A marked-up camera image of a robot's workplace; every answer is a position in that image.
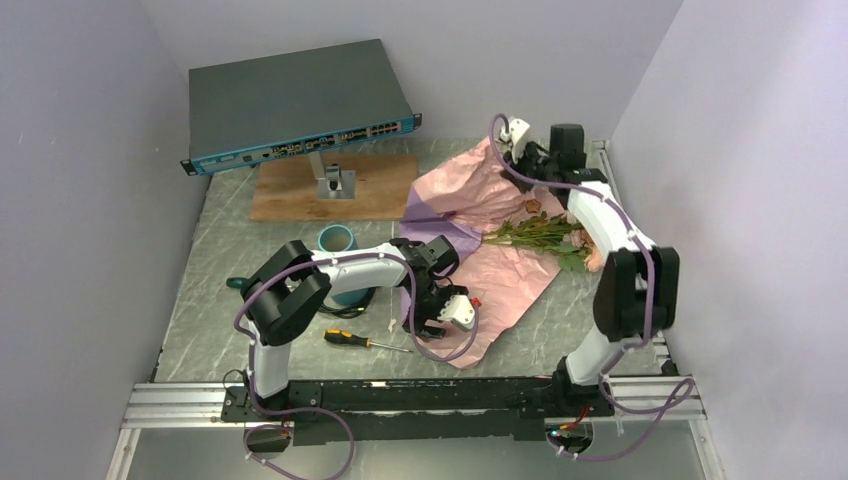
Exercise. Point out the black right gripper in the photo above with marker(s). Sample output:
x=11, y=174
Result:
x=530, y=150

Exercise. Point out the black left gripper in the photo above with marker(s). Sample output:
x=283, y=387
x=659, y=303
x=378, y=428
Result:
x=421, y=317

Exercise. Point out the pink purple wrapping paper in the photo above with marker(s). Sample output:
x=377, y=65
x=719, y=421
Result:
x=462, y=198

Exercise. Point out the purple flower bouquet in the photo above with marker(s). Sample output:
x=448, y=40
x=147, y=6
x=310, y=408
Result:
x=559, y=235

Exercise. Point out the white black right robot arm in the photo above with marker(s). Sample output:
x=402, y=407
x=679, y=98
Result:
x=636, y=294

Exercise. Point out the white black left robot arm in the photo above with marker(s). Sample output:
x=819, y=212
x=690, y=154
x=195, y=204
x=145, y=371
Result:
x=281, y=299

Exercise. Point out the teal vase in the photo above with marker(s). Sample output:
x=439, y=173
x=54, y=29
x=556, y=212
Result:
x=339, y=238

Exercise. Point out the orange black screwdriver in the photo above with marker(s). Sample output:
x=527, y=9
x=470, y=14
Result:
x=345, y=338

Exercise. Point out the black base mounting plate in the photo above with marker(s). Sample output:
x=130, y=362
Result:
x=323, y=411

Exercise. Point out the grey metal stand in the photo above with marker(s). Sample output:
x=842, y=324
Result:
x=333, y=182

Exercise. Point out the brown wooden board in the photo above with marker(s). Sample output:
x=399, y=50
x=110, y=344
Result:
x=286, y=189

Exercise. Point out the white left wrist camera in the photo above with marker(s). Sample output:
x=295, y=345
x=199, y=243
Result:
x=460, y=311

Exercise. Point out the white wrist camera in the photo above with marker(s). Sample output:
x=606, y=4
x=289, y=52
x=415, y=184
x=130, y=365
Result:
x=460, y=311
x=515, y=134

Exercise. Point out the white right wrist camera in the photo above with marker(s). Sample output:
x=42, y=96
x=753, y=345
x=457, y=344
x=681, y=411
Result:
x=515, y=134

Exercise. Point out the green handled screwdriver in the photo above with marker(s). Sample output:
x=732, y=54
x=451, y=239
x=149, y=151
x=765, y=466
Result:
x=238, y=283

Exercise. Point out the grey teal network switch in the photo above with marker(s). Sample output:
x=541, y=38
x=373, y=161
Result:
x=253, y=111

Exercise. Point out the aluminium frame rail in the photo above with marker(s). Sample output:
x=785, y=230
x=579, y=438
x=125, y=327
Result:
x=201, y=405

